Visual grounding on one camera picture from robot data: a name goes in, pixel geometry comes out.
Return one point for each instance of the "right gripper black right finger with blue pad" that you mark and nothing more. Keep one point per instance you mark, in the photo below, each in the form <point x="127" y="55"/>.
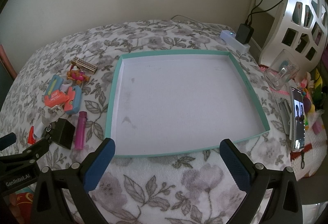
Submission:
<point x="284" y="205"/>

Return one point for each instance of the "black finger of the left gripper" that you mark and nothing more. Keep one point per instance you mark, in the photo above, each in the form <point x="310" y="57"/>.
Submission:
<point x="22" y="170"/>

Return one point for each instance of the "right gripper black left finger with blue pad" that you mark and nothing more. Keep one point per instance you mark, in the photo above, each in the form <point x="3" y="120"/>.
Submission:
<point x="49" y="204"/>

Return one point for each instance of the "red glue bottle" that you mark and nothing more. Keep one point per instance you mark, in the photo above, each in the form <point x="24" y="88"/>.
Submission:
<point x="35" y="134"/>

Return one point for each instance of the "pink lighter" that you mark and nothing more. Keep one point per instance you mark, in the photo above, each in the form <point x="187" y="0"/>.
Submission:
<point x="80" y="129"/>

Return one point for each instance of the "black cube charger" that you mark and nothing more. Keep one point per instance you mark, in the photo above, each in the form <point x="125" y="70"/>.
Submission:
<point x="60" y="132"/>

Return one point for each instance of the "blue pink toy block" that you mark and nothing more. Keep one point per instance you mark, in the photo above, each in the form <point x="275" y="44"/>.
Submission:
<point x="72" y="105"/>

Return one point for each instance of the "blue orange toy knife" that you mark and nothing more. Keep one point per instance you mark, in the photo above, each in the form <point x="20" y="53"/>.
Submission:
<point x="54" y="96"/>

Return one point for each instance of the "orange pink toy figure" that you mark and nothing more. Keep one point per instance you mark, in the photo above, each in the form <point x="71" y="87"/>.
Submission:
<point x="77" y="75"/>

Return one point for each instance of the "white smart band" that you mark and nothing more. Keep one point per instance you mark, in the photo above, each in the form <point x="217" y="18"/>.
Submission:
<point x="65" y="85"/>

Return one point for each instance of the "crochet mat red white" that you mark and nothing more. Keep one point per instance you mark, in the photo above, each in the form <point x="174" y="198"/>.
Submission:
<point x="307" y="162"/>

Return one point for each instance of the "smartphone with lit screen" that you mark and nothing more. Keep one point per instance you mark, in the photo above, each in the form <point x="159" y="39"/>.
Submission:
<point x="297" y="132"/>

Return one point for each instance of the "grey phone stand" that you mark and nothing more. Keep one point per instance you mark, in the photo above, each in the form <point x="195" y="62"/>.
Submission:
<point x="285" y="113"/>

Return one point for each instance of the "floral grey white blanket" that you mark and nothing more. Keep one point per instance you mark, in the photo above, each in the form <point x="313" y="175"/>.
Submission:
<point x="195" y="187"/>

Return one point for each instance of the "teal shallow box tray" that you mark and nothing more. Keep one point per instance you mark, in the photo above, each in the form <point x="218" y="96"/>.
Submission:
<point x="172" y="102"/>

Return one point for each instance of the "colourful toys pile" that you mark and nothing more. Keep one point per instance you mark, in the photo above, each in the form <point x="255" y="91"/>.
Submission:
<point x="314" y="93"/>

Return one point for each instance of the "clear glass cup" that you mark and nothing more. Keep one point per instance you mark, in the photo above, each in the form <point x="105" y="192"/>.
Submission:
<point x="281" y="73"/>

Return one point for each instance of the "white power strip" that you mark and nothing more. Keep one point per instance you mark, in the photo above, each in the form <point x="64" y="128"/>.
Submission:
<point x="230" y="38"/>

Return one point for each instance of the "black wall charger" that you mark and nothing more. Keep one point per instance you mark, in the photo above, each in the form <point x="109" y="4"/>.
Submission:
<point x="244" y="33"/>

